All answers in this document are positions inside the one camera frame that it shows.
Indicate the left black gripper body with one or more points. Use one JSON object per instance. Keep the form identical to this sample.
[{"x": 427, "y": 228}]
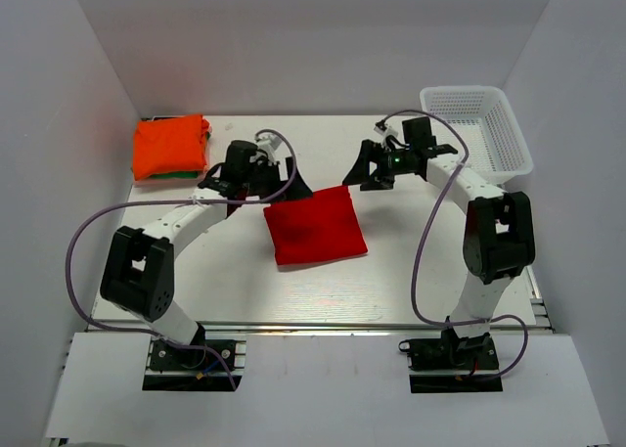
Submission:
[{"x": 265, "y": 180}]

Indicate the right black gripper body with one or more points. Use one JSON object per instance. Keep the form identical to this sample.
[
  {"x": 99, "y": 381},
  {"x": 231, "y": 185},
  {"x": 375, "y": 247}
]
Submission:
[{"x": 393, "y": 163}]

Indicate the red t shirt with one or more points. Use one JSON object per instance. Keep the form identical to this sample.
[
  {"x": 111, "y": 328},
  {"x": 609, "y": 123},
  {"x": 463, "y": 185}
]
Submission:
[{"x": 318, "y": 229}]

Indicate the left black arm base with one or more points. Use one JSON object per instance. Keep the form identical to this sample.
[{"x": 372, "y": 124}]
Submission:
[{"x": 218, "y": 366}]

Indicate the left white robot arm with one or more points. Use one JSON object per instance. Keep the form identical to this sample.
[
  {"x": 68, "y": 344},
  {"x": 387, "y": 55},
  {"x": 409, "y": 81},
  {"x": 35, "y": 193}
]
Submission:
[{"x": 139, "y": 275}]

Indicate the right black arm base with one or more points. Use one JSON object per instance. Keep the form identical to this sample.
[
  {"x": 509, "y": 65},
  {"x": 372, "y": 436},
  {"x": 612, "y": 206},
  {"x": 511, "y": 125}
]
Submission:
[{"x": 451, "y": 364}]

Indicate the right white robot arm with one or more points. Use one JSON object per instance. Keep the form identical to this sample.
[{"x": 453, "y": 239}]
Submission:
[{"x": 498, "y": 242}]

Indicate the orange folded t shirt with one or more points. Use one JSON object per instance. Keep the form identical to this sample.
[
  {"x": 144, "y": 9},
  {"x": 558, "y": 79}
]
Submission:
[{"x": 176, "y": 144}]

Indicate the white plastic mesh basket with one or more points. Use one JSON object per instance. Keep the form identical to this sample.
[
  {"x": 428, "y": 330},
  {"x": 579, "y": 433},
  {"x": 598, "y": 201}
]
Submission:
[{"x": 483, "y": 116}]

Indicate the pink folded t shirt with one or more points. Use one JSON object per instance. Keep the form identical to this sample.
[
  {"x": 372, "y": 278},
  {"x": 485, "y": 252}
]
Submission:
[{"x": 146, "y": 183}]

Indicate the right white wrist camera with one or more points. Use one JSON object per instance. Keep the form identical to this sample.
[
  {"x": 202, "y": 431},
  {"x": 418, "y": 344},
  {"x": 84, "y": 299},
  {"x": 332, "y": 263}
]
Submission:
[{"x": 388, "y": 135}]

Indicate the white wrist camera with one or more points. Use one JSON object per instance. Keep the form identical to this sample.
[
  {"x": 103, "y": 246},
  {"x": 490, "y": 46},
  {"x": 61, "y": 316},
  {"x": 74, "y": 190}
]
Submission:
[
  {"x": 388, "y": 135},
  {"x": 268, "y": 142}
]

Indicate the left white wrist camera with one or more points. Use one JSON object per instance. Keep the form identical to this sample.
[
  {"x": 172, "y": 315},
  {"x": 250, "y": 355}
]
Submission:
[{"x": 268, "y": 142}]

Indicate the aluminium table edge rail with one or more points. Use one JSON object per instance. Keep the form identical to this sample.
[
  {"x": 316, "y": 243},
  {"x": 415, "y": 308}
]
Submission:
[{"x": 215, "y": 327}]

